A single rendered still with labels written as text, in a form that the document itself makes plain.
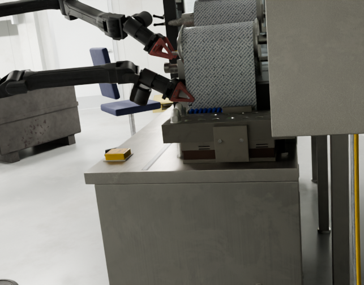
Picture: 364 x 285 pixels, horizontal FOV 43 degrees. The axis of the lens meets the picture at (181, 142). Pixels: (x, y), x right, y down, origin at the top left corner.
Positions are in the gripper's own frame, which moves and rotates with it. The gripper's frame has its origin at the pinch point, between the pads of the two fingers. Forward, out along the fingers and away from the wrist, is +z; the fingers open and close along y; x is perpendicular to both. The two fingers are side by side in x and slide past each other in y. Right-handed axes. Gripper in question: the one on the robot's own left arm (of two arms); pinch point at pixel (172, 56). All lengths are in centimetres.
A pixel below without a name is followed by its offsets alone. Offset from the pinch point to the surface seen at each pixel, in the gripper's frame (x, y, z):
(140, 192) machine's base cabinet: -35, 31, 19
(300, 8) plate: 34, 90, 25
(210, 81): 1.4, 5.5, 16.2
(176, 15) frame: 8.7, -28.2, -11.9
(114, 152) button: -35.3, 17.2, 3.8
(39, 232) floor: -181, -112, -28
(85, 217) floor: -165, -138, -9
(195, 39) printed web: 9.8, 5.1, 4.0
